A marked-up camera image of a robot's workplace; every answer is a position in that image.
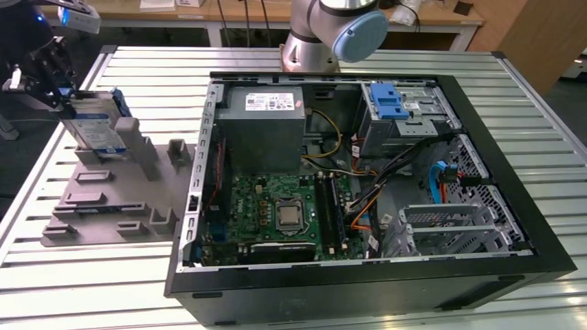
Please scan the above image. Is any hard disk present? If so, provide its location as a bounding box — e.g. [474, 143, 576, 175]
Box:
[58, 87, 134, 159]

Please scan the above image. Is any grey power supply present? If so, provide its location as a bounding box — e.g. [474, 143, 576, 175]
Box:
[215, 85, 307, 176]

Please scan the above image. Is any black PC case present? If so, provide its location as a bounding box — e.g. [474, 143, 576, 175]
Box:
[163, 70, 578, 327]

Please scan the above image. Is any white paper box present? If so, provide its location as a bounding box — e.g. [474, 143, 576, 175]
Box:
[139, 0, 176, 13]

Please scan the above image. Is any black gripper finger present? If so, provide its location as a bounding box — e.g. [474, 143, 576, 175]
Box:
[0, 80, 63, 111]
[33, 36, 78, 120]

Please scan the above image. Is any brown wooden cabinet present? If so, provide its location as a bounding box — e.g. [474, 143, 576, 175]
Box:
[467, 0, 587, 100]

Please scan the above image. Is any yellow wire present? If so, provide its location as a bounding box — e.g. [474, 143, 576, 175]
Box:
[300, 109, 344, 160]

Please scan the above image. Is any blue drive latch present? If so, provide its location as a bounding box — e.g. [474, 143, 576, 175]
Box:
[370, 82, 412, 120]

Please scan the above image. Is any green motherboard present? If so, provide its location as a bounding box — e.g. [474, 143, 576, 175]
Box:
[196, 173, 372, 265]

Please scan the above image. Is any black wire bundle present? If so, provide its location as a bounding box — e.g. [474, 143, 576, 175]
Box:
[351, 132, 464, 207]

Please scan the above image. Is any black graphics card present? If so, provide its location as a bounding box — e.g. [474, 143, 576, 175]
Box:
[238, 240, 319, 265]

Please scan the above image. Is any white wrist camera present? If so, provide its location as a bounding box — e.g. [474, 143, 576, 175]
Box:
[58, 5, 102, 34]

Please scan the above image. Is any wooden desk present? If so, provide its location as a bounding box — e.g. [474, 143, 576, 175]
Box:
[59, 0, 487, 52]

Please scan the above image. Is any blue data wire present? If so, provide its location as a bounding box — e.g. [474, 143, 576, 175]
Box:
[428, 163, 459, 207]

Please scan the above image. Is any black power wire connector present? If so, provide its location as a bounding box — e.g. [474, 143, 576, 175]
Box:
[458, 175, 495, 189]

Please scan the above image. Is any silver CPU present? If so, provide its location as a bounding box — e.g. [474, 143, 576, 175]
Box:
[275, 202, 307, 230]

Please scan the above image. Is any orange wire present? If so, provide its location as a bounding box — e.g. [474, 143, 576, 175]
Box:
[351, 202, 382, 231]

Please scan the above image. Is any metal optical drive cage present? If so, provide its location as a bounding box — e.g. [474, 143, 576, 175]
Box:
[356, 82, 463, 159]

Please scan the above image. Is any grey parts rack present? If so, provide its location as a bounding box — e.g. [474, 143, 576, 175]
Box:
[40, 116, 199, 247]

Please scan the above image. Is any grey furniture foot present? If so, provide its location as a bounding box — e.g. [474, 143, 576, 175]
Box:
[0, 113, 20, 141]

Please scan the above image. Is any black RAM slot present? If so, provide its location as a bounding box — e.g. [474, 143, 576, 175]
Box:
[315, 173, 339, 254]

